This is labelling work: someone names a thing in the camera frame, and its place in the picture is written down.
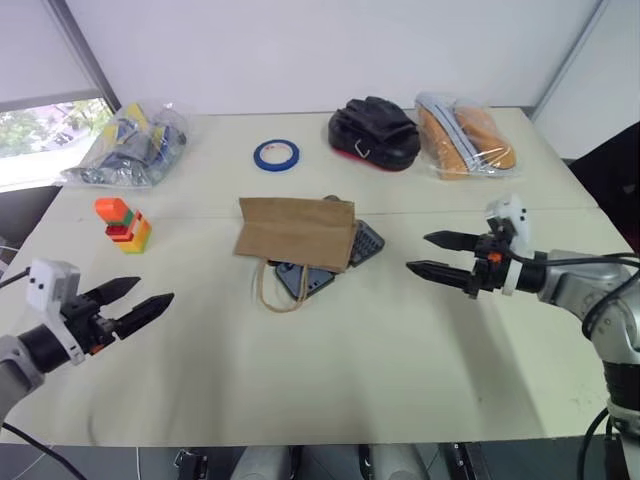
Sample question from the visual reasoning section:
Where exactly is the grey rounded robot leg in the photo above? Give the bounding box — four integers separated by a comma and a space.
233, 444, 303, 480
356, 443, 428, 480

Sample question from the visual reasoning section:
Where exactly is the blue tape roll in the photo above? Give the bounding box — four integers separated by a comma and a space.
251, 138, 302, 174

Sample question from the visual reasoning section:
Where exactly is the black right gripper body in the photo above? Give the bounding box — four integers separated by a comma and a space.
467, 219, 516, 302

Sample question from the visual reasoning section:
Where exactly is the brown paper bag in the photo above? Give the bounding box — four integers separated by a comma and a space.
232, 196, 358, 315

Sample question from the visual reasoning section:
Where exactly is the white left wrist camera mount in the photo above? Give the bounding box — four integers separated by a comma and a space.
25, 258, 87, 366

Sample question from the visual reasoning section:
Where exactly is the white roller blind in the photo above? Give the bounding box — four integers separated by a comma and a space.
0, 0, 101, 112

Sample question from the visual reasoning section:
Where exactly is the black rounded bracket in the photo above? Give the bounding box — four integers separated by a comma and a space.
173, 447, 209, 480
443, 441, 503, 480

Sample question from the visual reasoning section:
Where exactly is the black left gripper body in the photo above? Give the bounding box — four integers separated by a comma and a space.
60, 293, 124, 356

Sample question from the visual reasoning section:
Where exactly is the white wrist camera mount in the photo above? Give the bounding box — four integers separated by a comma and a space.
483, 193, 532, 297
25, 258, 87, 366

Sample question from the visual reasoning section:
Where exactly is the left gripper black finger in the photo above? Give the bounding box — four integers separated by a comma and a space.
81, 276, 143, 308
117, 292, 176, 339

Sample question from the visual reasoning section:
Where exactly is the window with grey frame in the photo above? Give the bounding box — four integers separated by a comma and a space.
0, 0, 124, 194

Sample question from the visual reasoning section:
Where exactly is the plastic bag with orange insoles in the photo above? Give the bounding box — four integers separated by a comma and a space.
414, 91, 519, 182

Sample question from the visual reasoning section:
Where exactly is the dark cabinet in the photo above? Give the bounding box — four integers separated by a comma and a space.
0, 184, 64, 275

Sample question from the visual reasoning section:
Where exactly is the black chair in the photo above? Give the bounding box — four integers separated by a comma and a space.
568, 123, 640, 262

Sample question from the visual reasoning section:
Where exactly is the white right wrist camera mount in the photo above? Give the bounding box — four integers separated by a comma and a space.
483, 193, 532, 297

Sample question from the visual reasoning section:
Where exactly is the plastic bag with blue-yellow items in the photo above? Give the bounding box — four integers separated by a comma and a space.
59, 100, 194, 189

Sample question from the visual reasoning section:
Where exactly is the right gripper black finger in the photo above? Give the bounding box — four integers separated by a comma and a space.
405, 259, 474, 293
423, 230, 481, 253

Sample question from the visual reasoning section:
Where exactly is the colourful toy block tower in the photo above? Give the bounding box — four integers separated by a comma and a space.
94, 196, 153, 256

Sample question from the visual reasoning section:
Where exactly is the grey wall post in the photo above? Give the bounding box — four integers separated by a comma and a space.
531, 0, 622, 120

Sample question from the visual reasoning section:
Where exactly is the dark grey keyboard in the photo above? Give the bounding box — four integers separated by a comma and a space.
346, 219, 387, 269

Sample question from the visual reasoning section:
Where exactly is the dark blue phone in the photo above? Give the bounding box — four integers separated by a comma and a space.
274, 261, 336, 302

